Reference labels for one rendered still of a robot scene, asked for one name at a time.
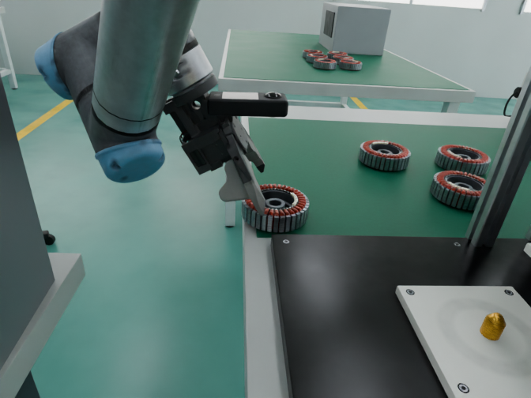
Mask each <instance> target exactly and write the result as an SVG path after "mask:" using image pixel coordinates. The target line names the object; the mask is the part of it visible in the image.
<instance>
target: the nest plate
mask: <svg viewBox="0 0 531 398"><path fill-rule="evenodd" d="M395 293H396V295H397V297H398V299H399V301H400V303H401V305H402V307H403V309H404V311H405V313H406V315H407V317H408V319H409V321H410V323H411V325H412V327H413V329H414V331H415V333H416V335H417V337H418V339H419V340H420V342H421V344H422V346H423V348H424V350H425V352H426V354H427V356H428V358H429V360H430V362H431V364H432V366H433V368H434V370H435V372H436V374H437V376H438V378H439V380H440V382H441V384H442V386H443V388H444V390H445V392H446V394H447V396H448V398H531V307H530V306H529V305H528V304H527V302H526V301H525V300H524V299H523V298H522V297H521V296H520V294H519V293H517V292H516V290H515V289H513V287H496V286H397V289H396V292H395ZM492 313H500V314H502V315H503V318H504V320H505V322H506V327H505V329H504V330H503V333H502V335H501V337H500V338H499V339H498V340H496V341H494V340H489V339H487V338H485V337H484V336H482V334H481V333H480V327H481V325H482V323H483V321H484V319H485V317H486V315H488V314H492Z"/></svg>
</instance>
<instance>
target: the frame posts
mask: <svg viewBox="0 0 531 398"><path fill-rule="evenodd" d="M530 160H531V65H530V67H529V71H528V73H527V75H526V78H525V81H524V84H523V86H522V90H521V91H520V94H519V96H518V100H517V102H516V104H515V106H514V110H513V112H512V115H511V117H510V121H509V122H508V125H507V128H506V131H505V133H504V135H503V139H502V141H501V143H500V146H499V149H498V152H497V153H496V156H495V159H494V162H493V164H492V166H491V170H490V172H489V174H488V178H487V180H486V182H485V184H484V188H483V190H482V193H481V195H480V199H479V201H478V203H477V205H476V209H475V211H474V213H473V217H472V219H471V221H470V224H469V227H468V230H467V232H466V234H465V237H466V238H467V239H472V241H471V243H472V244H473V245H474V246H475V247H482V245H483V244H484V245H485V246H486V247H493V246H494V243H495V240H496V238H497V236H498V234H499V231H500V229H501V227H502V225H503V222H504V220H505V218H506V216H507V213H508V211H509V209H510V206H511V204H512V201H513V199H514V196H515V194H516V193H517V191H518V187H519V186H520V183H521V181H522V178H523V176H524V174H525V171H526V169H527V167H528V165H529V162H530ZM525 237H526V238H527V239H528V240H529V241H531V225H530V227H529V230H528V231H527V233H526V235H525Z"/></svg>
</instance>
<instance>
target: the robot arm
mask: <svg viewBox="0 0 531 398"><path fill-rule="evenodd" d="M199 2H200V0H102V2H101V10H100V11H99V12H97V13H95V14H93V15H92V16H91V17H88V18H86V19H85V20H83V21H81V22H80V23H78V24H76V25H74V26H73V27H71V28H69V29H67V30H65V31H64V32H59V33H57V34H56V35H55V36H54V37H53V38H52V39H50V40H48V41H47V42H46V43H45V44H44V45H42V46H41V47H39V48H38V49H37V50H36V52H35V55H34V59H35V64H36V67H37V69H38V70H39V72H40V73H41V74H42V75H43V78H44V80H45V82H46V83H47V84H48V85H49V87H50V88H51V89H52V90H53V91H54V92H55V93H57V94H58V95H59V96H61V97H62V98H63V99H65V100H73V101H74V104H75V106H76V108H77V110H78V113H79V115H80V116H81V120H82V122H83V124H84V127H85V129H86V132H87V134H88V137H89V140H90V141H91V144H92V146H93V149H94V151H95V158H96V159H97V160H99V162H100V166H101V167H102V169H103V171H104V174H105V175H106V176H107V177H108V178H109V179H110V180H111V181H113V182H119V183H129V182H136V181H140V180H142V179H144V178H147V177H149V176H150V175H153V174H154V173H156V172H157V171H158V170H159V169H160V168H161V167H162V165H163V164H164V160H165V154H164V150H163V149H162V147H161V144H162V142H161V140H159V139H158V137H157V135H156V129H157V127H158V124H159V121H160V117H161V115H162V112H163V111H164V113H165V114H166V115H168V114H170V115H171V117H172V118H173V120H174V121H175V124H176V125H177V126H178V128H179V130H180V131H181V135H180V136H179V139H180V142H181V144H182V146H181V147H182V149H183V151H184V152H185V153H186V155H187V156H188V158H189V160H190V162H191V163H192V164H193V165H194V167H195V169H196V171H197V172H198V173H199V175H201V174H203V173H206V172H207V171H210V170H211V171H214V170H216V169H218V168H220V167H223V165H224V162H225V165H224V170H225V173H226V175H227V181H226V183H225V184H224V185H223V186H222V187H221V188H220V190H219V196H220V199H221V200H222V201H224V202H230V201H241V200H246V199H251V201H252V203H253V205H254V207H255V208H256V210H257V211H258V213H259V215H260V216H262V215H264V212H265V204H266V199H265V198H264V196H263V194H262V192H261V189H260V186H259V184H258V182H257V180H256V178H255V176H254V171H253V168H252V166H251V164H250V161H251V162H253V163H254V165H255V166H256V168H257V169H258V170H259V171H260V172H261V173H262V172H264V168H265V163H264V161H263V159H262V158H261V156H260V154H259V152H258V150H257V148H256V147H255V145H254V142H253V141H252V140H251V138H250V136H249V134H248V132H247V131H246V130H245V128H244V127H243V125H242V123H241V121H240V120H239V119H238V117H237V116H248V117H270V118H275V117H282V118H284V117H286V116H287V115H288V100H287V98H286V95H285V94H284V93H278V92H214V91H211V92H210V94H209V93H208V91H209V90H211V89H212V88H214V87H215V86H216V85H217V84H218V80H217V79H216V77H215V75H214V73H211V72H212V71H213V68H212V66H211V65H210V63H209V60H208V59H207V57H206V56H205V53H204V52H203V50H202V48H201V46H200V44H198V41H197V40H196V38H195V36H194V34H193V32H192V30H191V29H190V28H191V25H192V23H193V20H194V16H195V14H196V12H197V9H198V5H199ZM168 96H172V98H170V99H167V97H168ZM195 101H198V102H199V103H200V104H197V103H195ZM182 135H183V137H182ZM181 138H182V141H183V142H182V141H181ZM187 141H188V142H187Z"/></svg>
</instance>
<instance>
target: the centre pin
mask: <svg viewBox="0 0 531 398"><path fill-rule="evenodd" d="M505 327H506V322H505V320H504V318H503V315H502V314H500V313H492V314H488V315H486V317H485V319H484V321H483V323H482V325H481V327H480V333H481V334H482V336H484V337H485V338H487V339H489V340H494V341H496V340H498V339H499V338H500V337H501V335H502V333H503V330H504V329H505Z"/></svg>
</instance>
